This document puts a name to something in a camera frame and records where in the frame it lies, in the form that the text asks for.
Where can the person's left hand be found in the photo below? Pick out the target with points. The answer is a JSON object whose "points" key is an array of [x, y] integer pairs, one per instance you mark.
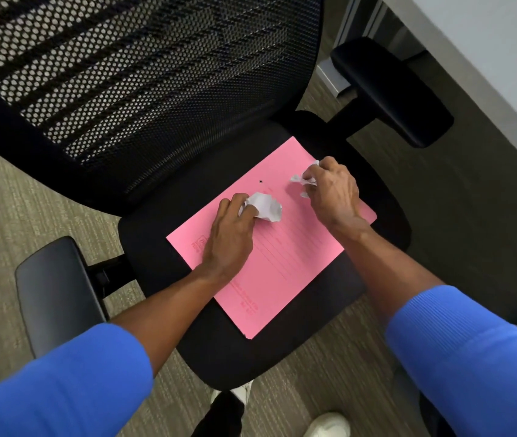
{"points": [[229, 241]]}

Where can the person's right hand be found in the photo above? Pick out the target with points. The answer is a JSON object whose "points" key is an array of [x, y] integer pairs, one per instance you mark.
{"points": [[336, 195]]}

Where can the person's right fingers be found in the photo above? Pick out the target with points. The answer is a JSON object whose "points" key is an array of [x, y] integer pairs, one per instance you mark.
{"points": [[318, 173]]}

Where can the person's left fingers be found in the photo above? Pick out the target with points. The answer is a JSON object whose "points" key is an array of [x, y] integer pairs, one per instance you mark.
{"points": [[233, 208]]}

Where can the small white paper piece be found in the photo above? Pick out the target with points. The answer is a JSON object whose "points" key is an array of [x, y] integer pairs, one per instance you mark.
{"points": [[305, 177]]}

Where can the large white paper ball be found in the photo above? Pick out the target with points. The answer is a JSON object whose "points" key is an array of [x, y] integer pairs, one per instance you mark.
{"points": [[266, 206]]}

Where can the person's left forearm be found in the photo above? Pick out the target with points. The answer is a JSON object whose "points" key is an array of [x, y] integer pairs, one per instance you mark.
{"points": [[172, 309]]}

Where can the person's right forearm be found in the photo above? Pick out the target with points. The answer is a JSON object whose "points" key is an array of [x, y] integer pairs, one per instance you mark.
{"points": [[386, 273]]}

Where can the pink paper folder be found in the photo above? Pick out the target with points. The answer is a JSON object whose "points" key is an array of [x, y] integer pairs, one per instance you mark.
{"points": [[281, 263]]}

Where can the black padded chair armrest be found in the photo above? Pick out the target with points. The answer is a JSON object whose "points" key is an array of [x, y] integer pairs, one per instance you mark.
{"points": [[53, 291], [390, 90]]}

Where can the black chair seat cushion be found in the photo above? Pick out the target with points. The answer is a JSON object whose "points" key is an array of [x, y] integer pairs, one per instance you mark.
{"points": [[204, 341]]}

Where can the black mesh chair backrest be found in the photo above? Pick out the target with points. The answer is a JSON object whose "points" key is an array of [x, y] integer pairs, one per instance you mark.
{"points": [[149, 86]]}

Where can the white sneaker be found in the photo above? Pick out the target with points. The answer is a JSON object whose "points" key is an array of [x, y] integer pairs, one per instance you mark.
{"points": [[329, 426], [240, 392]]}

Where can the blue sweater sleeve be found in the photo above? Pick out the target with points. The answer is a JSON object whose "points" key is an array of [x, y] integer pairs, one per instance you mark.
{"points": [[477, 364], [58, 386]]}

